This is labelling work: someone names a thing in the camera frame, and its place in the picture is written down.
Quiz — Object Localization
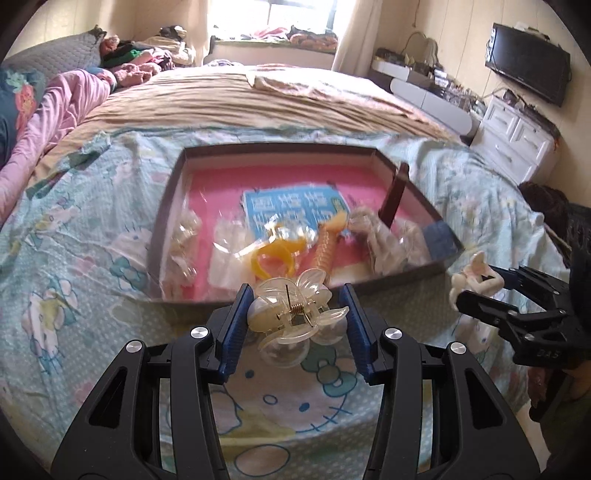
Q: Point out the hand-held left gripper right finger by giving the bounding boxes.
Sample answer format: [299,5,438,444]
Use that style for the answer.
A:
[339,282,541,480]

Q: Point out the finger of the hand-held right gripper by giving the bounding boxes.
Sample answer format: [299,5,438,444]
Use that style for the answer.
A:
[485,265,568,302]
[456,290,526,336]

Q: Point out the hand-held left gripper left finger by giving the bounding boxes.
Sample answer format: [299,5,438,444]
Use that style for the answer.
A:
[51,282,254,480]

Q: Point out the white lattice hair claw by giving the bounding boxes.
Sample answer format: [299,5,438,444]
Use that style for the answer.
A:
[450,251,506,319]

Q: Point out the translucent flower hair claw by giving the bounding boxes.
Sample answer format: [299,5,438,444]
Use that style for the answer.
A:
[247,267,349,367]

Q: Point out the small blue box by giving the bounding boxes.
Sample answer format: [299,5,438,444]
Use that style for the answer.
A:
[422,222,462,264]

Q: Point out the yellow hair claw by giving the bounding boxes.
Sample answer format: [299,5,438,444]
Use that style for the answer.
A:
[212,222,319,282]

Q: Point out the beige spiral hair tie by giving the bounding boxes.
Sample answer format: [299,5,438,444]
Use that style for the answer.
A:
[310,210,348,278]

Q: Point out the clear plastic bag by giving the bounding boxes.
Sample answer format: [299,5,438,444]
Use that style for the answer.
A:
[348,208,430,275]
[208,222,259,287]

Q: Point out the clear bag of earrings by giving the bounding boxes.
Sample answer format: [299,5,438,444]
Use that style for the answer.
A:
[168,208,205,283]

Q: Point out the shallow brown cardboard box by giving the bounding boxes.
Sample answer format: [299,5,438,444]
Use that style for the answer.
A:
[147,142,465,303]

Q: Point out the dark basket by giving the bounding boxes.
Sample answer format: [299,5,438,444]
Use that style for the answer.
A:
[517,181,591,259]

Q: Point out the pink book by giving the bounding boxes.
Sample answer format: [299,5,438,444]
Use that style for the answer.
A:
[182,171,439,284]

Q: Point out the white drawer cabinet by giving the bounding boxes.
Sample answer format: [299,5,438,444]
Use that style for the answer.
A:
[471,95,555,183]

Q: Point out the light blue cartoon bedcover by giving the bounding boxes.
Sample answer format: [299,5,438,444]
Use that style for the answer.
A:
[0,129,578,480]

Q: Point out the black television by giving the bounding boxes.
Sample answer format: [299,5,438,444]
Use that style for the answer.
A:
[485,23,571,107]

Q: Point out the tan blanket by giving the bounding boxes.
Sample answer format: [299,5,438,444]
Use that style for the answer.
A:
[25,62,462,190]

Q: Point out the pink quilt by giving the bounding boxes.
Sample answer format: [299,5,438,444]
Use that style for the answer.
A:
[0,69,116,185]

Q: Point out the pile of clothes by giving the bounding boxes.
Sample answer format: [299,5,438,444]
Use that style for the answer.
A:
[99,25,195,88]

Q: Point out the cream curtain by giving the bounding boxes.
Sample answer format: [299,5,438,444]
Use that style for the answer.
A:
[134,0,213,65]
[332,0,419,72]

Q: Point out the clothes on window sill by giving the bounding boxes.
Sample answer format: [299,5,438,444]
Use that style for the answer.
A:
[240,25,340,51]

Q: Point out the dark floral pillow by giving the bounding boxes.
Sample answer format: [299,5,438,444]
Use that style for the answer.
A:
[0,69,47,153]

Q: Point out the grey quilted pillow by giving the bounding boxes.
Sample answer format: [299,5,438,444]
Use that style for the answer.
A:
[2,30,105,81]

